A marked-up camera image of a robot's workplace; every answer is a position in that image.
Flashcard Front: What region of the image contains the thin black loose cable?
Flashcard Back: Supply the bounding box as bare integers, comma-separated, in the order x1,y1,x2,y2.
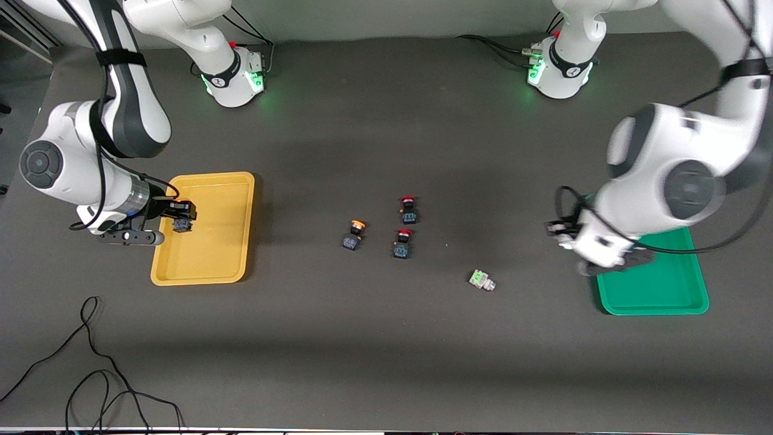
65,370,185,433
0,295,152,433

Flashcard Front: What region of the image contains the dark grey table mat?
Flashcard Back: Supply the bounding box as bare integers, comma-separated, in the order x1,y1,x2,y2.
0,30,773,431

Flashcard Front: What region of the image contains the aluminium frame rail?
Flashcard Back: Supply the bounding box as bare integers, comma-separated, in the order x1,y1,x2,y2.
0,12,61,64

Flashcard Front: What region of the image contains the yellow push button switch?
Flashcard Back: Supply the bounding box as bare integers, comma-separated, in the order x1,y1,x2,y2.
172,201,194,234
342,220,367,252

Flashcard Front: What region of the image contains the green plastic tray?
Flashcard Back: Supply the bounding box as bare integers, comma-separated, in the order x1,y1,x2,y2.
583,193,710,316

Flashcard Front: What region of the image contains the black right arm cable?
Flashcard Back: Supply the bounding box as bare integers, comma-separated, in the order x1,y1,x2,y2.
68,0,181,233

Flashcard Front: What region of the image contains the yellow plastic tray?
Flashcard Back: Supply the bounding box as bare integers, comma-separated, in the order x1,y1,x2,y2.
150,172,256,286

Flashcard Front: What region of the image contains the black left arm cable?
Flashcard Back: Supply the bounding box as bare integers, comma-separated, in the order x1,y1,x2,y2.
554,0,773,254

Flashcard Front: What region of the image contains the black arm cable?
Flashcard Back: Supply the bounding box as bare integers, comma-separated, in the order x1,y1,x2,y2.
554,0,773,254
68,0,181,233

